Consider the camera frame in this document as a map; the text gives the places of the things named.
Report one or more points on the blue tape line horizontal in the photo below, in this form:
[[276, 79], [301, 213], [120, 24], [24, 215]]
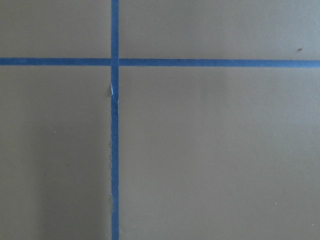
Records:
[[158, 62]]

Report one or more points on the blue tape line vertical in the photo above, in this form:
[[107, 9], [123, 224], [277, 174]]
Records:
[[114, 119]]

